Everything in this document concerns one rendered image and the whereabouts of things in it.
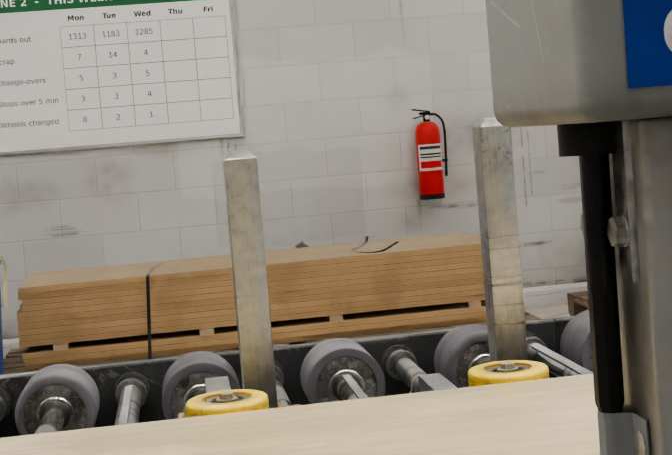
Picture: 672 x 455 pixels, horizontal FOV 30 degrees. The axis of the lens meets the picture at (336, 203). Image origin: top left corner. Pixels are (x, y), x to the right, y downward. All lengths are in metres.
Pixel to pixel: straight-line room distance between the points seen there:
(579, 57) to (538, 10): 0.02
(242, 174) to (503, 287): 0.31
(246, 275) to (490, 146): 0.30
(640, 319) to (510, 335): 1.13
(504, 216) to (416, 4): 6.24
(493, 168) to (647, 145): 1.12
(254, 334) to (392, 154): 6.19
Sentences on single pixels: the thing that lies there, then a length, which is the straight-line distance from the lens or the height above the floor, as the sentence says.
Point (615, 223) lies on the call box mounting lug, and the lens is 0.27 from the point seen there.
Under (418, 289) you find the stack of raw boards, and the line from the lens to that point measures 6.29.
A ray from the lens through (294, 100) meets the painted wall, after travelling 7.45.
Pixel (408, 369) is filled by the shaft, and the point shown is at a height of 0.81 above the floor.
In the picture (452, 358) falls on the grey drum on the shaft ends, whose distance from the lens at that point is 1.79.
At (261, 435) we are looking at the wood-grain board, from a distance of 1.09.
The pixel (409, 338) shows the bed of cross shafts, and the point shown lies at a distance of 1.92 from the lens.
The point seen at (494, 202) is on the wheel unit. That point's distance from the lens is 1.38.
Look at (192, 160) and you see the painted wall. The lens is 7.41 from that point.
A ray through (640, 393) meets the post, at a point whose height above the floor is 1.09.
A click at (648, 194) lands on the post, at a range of 0.27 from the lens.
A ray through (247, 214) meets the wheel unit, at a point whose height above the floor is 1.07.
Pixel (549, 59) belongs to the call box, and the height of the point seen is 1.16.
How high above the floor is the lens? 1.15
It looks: 3 degrees down
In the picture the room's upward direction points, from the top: 5 degrees counter-clockwise
